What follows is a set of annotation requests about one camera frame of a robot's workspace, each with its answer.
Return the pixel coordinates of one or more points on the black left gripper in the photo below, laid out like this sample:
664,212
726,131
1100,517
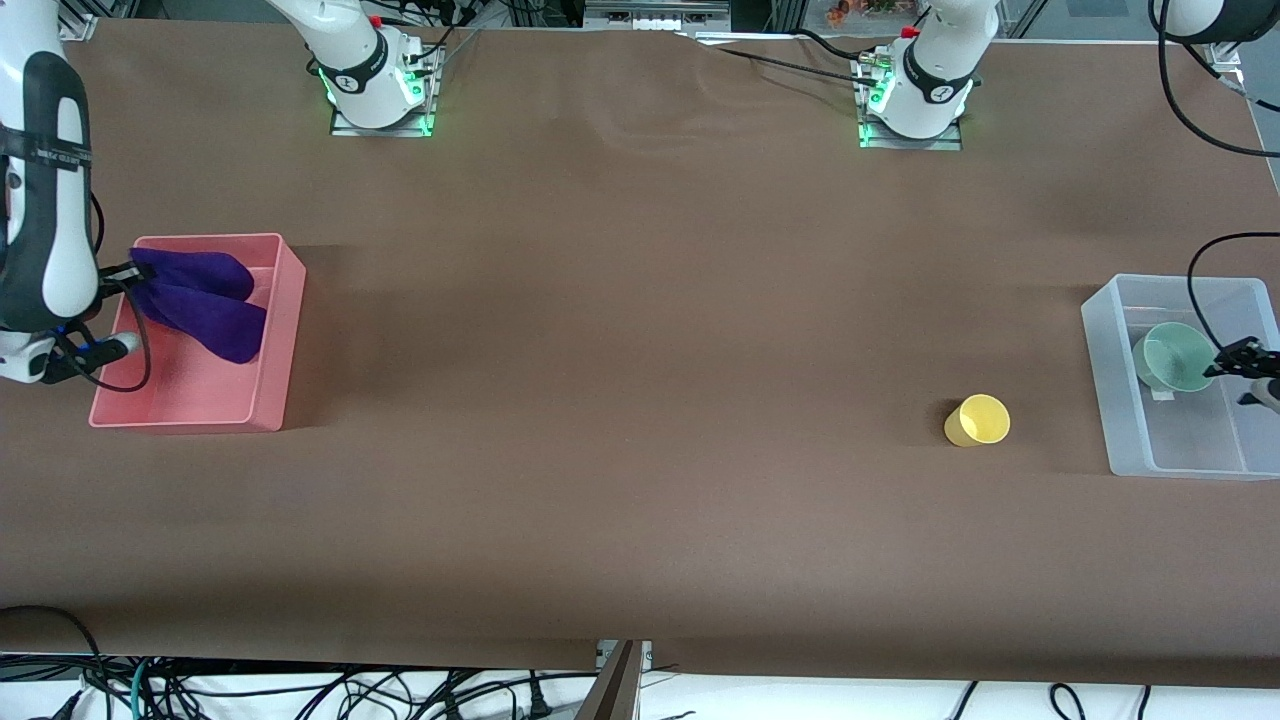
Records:
1243,356

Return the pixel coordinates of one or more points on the green bowl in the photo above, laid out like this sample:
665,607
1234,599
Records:
1170,360

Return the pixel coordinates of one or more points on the purple cloth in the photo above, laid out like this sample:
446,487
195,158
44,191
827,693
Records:
210,310

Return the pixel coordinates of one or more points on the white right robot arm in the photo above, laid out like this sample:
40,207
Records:
45,200

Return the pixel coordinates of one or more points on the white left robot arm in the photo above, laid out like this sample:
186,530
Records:
930,70

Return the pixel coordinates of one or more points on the yellow cup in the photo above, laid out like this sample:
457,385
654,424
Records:
978,420

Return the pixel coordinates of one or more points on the clear plastic bin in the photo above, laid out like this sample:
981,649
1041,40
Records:
1180,440

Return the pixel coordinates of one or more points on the pink plastic bin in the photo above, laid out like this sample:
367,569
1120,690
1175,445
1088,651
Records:
200,400

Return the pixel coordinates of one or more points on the orange background objects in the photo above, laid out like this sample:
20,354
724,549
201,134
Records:
840,12

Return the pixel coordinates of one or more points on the black power plug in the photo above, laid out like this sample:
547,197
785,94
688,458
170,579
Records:
538,702

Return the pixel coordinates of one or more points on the brown table beam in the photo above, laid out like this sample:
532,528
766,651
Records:
615,690

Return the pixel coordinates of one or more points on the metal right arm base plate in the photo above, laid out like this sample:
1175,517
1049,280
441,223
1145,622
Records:
345,125

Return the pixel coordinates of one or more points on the aluminium corner bracket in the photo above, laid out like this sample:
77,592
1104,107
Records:
1222,52

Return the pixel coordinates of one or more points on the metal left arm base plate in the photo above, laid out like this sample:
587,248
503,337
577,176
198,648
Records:
945,142

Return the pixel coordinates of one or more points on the silver aluminium rail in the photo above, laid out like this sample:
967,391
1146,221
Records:
650,15

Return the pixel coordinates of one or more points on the metal table bracket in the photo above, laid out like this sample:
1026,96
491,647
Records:
604,652

